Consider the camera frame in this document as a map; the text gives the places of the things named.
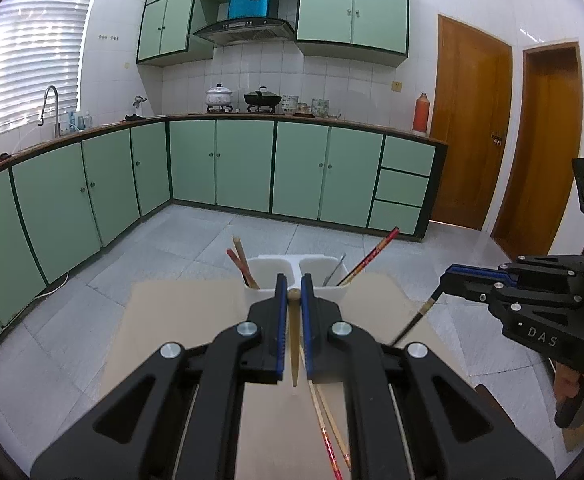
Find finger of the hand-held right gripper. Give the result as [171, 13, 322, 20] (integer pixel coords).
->
[439, 278, 497, 307]
[444, 263, 522, 285]

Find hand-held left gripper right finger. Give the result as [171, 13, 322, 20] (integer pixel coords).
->
[299, 272, 556, 480]

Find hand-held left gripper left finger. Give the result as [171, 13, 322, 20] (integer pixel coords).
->
[31, 272, 289, 480]

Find thick bamboo chopstick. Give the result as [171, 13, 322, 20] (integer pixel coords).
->
[288, 287, 303, 389]
[232, 234, 261, 290]

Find white two-compartment utensil holder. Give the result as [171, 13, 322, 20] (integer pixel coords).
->
[242, 254, 357, 386]

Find black chopstick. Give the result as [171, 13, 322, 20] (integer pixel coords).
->
[390, 286, 441, 347]

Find metal spoon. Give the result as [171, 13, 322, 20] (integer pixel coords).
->
[321, 253, 347, 288]

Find red patterned chopstick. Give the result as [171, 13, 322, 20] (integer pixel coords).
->
[338, 227, 401, 287]
[310, 382, 345, 480]
[226, 248, 253, 288]

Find person's right hand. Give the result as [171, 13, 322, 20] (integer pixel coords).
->
[554, 359, 581, 409]

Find thin light wooden chopstick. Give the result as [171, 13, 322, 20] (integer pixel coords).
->
[317, 387, 353, 472]

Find wooden door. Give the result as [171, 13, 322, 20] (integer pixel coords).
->
[429, 13, 514, 231]
[490, 39, 584, 259]

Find red thermos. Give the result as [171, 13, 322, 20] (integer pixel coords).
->
[411, 92, 431, 136]

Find green lower kitchen cabinets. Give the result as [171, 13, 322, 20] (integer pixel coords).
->
[0, 114, 449, 367]

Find green kitchen cabinets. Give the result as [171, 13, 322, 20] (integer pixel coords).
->
[0, 114, 449, 367]
[135, 0, 409, 69]

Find black wok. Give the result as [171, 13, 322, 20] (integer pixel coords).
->
[243, 86, 283, 109]

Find white cooking pot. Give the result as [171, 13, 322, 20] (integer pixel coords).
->
[205, 83, 235, 109]

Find green upper kitchen cabinets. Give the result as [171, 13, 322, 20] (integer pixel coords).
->
[135, 0, 409, 69]

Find black range hood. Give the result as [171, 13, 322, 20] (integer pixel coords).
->
[192, 17, 295, 46]

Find metal kitchen faucet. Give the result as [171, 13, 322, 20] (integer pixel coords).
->
[38, 85, 63, 138]

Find blue box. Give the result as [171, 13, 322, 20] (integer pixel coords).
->
[228, 0, 273, 20]

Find white window blinds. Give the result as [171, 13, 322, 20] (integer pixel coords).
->
[0, 0, 104, 147]

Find white power cable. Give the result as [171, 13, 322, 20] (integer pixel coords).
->
[33, 271, 71, 302]

